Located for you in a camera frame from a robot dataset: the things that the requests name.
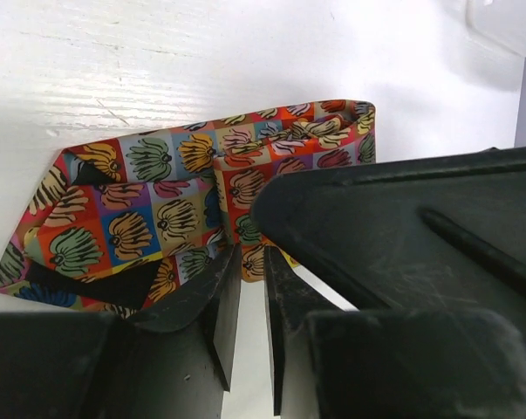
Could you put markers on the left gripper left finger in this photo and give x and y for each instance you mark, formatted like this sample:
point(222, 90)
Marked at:
point(211, 299)

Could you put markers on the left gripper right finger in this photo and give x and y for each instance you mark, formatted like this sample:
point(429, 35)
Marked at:
point(288, 302)

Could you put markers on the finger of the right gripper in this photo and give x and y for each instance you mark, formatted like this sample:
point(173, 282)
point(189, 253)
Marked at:
point(445, 232)

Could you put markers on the colourful squares patterned tie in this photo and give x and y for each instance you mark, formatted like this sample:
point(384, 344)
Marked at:
point(116, 225)

